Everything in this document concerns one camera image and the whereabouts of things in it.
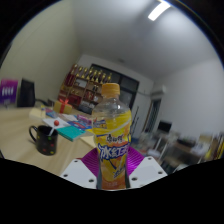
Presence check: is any red lollipop on white stick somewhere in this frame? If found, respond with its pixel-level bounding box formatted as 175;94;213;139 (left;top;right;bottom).
48;119;61;137

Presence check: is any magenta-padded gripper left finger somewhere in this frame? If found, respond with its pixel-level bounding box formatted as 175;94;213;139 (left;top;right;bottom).
59;147;101;190

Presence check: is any yellow-labelled drink bottle orange cap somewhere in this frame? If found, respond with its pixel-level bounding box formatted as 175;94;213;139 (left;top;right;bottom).
91;82;133;191

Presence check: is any dark glass door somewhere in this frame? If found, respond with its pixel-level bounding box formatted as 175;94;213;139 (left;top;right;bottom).
90;63;141;112

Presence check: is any long ceiling light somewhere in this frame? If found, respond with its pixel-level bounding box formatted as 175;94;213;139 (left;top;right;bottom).
147;0;172;22

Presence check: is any white wall air conditioner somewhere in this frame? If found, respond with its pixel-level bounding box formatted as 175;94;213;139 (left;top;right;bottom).
150;84;167;101

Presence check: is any white printed booklet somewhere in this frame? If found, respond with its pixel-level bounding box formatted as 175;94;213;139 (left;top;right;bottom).
42;116;71;130

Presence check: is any teal book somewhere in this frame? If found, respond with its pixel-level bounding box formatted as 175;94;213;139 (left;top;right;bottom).
56;125;87;143

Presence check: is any blue and red book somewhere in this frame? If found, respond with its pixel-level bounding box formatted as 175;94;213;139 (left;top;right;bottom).
44;108;60;119

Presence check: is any pale yellow notepad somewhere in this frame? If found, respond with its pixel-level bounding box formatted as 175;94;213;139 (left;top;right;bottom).
28;106;47;120

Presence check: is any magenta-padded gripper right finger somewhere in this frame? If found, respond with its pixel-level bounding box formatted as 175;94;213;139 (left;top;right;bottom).
126;146;169;190

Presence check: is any black computer monitor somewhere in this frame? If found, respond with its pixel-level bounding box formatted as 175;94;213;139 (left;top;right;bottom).
157;120;174;134

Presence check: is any wooden shelf unit with trophies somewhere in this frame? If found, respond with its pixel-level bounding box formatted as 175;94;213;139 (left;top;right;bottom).
58;63;115;108

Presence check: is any pink and blue book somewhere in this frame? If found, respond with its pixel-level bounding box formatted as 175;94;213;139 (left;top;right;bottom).
76;114;94;130

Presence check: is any black office chair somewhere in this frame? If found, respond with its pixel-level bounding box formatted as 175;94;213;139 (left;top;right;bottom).
17;78;37;108

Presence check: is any black mug with coloured dots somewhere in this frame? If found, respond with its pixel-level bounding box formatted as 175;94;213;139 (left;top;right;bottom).
28;124;60;157

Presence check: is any purple sign board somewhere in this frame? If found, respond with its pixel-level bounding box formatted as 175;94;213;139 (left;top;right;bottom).
0;78;20;106

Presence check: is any yellow gift box red ribbon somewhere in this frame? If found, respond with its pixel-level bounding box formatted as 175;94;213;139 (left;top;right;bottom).
53;98;74;116

